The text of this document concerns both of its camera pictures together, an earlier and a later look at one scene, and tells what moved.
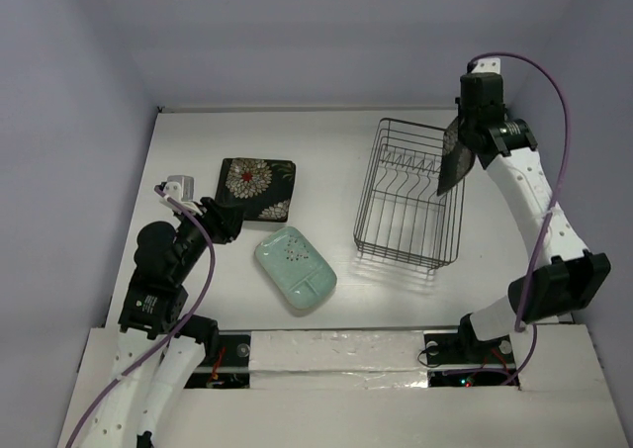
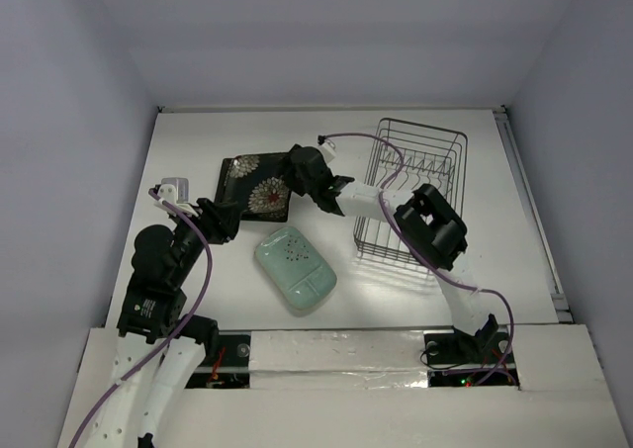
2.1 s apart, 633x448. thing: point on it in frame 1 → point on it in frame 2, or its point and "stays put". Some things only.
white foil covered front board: (337, 359) stays put
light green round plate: (296, 268) stays put
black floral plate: (457, 159) → (259, 184)
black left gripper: (225, 221) stays put
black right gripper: (465, 138) → (295, 172)
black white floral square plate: (263, 187) stays put
